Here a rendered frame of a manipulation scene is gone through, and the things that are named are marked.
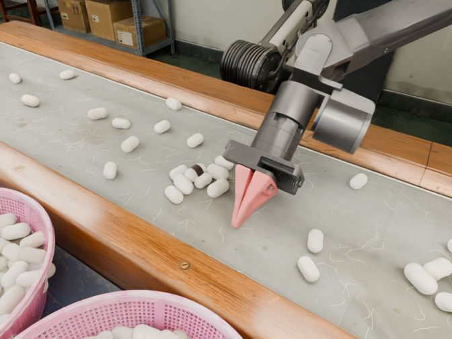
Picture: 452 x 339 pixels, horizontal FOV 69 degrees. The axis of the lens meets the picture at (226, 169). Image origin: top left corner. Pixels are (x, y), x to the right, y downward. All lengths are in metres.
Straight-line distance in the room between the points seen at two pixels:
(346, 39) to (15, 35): 0.95
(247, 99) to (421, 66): 1.94
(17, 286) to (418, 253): 0.48
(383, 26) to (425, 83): 2.07
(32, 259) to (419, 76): 2.40
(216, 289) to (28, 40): 0.93
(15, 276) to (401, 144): 0.60
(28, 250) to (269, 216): 0.31
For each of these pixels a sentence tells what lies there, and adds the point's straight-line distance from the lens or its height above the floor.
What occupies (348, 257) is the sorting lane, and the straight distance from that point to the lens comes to 0.45.
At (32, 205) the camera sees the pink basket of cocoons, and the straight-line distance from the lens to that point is 0.49.
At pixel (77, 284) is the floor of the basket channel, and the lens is 0.50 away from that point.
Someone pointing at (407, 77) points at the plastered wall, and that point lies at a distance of 2.56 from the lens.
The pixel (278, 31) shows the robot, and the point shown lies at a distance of 0.95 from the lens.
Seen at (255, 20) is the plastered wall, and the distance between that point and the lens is 2.75.
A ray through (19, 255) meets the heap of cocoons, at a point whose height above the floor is 0.74.
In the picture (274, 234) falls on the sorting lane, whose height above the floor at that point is 0.74.
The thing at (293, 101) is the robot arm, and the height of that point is 0.88.
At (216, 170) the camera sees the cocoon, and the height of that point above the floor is 0.76.
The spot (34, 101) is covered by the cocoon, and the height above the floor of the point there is 0.75.
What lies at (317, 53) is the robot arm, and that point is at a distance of 0.46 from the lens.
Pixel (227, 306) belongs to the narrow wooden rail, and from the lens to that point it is 0.35.
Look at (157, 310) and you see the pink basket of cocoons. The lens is 0.37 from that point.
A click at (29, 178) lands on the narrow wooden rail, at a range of 0.54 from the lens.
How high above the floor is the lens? 1.08
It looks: 39 degrees down
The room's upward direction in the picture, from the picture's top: 3 degrees clockwise
